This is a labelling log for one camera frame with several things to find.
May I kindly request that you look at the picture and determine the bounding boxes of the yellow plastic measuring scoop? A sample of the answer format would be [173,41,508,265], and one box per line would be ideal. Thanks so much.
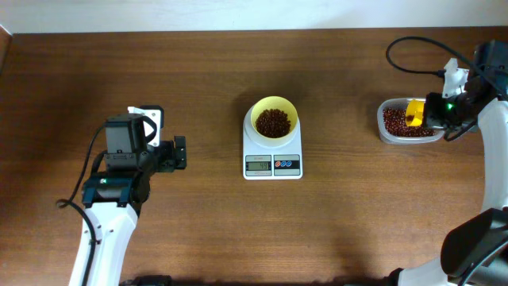
[405,99,425,127]

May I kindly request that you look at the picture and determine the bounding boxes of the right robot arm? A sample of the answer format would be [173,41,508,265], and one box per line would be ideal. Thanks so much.
[385,39,507,286]

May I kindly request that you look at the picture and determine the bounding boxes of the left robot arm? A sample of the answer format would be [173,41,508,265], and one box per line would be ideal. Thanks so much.
[58,106,187,285]

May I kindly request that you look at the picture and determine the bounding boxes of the white digital kitchen scale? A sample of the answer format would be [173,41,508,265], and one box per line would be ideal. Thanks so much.
[242,106,303,180]

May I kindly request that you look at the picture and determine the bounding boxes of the pale yellow plastic bowl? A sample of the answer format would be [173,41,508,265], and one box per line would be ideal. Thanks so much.
[249,96,298,139]

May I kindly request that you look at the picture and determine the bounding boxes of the clear plastic food container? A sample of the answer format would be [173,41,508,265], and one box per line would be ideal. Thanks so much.
[377,98,445,145]

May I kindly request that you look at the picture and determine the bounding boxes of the red adzuki beans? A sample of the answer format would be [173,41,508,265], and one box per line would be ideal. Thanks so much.
[256,109,291,138]

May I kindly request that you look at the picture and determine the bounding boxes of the left black cable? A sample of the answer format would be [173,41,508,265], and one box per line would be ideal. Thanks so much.
[55,121,158,286]

